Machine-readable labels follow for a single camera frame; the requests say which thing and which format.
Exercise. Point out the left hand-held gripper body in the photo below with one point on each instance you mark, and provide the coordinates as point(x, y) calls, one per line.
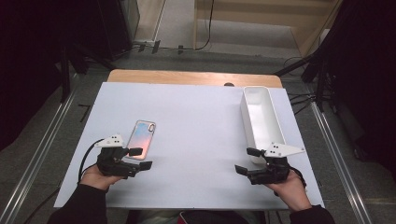
point(113, 163)

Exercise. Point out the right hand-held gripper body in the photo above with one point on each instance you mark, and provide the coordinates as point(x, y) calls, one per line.
point(274, 172)

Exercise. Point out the white plastic bin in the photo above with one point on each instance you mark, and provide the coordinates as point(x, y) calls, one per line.
point(261, 115)

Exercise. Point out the person's left hand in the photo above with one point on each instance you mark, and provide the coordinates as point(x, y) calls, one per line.
point(96, 180)

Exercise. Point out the person's right hand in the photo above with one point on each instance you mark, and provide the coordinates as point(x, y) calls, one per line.
point(292, 191)

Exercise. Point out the white board mat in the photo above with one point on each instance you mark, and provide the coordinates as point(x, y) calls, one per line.
point(193, 124)

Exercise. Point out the wooden table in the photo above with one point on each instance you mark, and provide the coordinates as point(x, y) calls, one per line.
point(186, 77)

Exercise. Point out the black metal stand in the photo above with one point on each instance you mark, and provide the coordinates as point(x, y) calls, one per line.
point(319, 84)
point(65, 74)

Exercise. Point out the black cabinet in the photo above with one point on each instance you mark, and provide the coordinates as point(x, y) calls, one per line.
point(116, 28)

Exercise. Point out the dark curtain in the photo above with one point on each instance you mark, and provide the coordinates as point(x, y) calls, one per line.
point(367, 77)
point(31, 62)

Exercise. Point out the light wooden shelf unit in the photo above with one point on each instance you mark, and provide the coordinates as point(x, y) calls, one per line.
point(249, 17)

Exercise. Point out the metal floor rail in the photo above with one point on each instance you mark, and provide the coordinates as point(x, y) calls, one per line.
point(339, 165)
point(40, 152)

